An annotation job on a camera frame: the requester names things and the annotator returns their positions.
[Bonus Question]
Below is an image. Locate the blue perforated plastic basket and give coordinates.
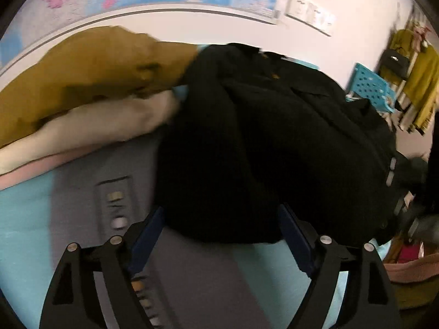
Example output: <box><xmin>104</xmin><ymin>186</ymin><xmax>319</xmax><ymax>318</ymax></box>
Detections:
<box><xmin>346</xmin><ymin>63</ymin><xmax>396</xmax><ymax>114</ymax></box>

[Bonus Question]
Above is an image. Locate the clothes rack with garments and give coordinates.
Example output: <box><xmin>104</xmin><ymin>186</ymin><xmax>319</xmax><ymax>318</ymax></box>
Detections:
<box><xmin>378</xmin><ymin>16</ymin><xmax>438</xmax><ymax>135</ymax></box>

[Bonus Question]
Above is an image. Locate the pink folded garment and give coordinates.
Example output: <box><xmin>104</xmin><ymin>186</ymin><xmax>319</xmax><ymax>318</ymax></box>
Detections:
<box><xmin>1</xmin><ymin>145</ymin><xmax>102</xmax><ymax>190</ymax></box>

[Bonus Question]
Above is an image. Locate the black garment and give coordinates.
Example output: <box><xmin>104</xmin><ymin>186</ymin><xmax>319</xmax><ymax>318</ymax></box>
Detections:
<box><xmin>156</xmin><ymin>44</ymin><xmax>403</xmax><ymax>245</ymax></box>

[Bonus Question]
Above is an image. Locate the white wall socket panel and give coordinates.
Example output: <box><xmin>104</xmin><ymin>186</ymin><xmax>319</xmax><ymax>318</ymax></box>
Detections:
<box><xmin>285</xmin><ymin>0</ymin><xmax>336</xmax><ymax>36</ymax></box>

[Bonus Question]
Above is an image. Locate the cream folded garment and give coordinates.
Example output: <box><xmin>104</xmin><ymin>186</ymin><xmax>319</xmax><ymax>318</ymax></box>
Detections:
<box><xmin>1</xmin><ymin>90</ymin><xmax>179</xmax><ymax>175</ymax></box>

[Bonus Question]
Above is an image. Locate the mustard brown folded garment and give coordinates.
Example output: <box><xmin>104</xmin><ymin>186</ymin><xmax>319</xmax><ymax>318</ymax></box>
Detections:
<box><xmin>1</xmin><ymin>26</ymin><xmax>198</xmax><ymax>146</ymax></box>

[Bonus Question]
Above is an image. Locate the teal grey bed sheet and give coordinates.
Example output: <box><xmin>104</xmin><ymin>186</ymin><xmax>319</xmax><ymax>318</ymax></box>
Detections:
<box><xmin>0</xmin><ymin>133</ymin><xmax>392</xmax><ymax>329</ymax></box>

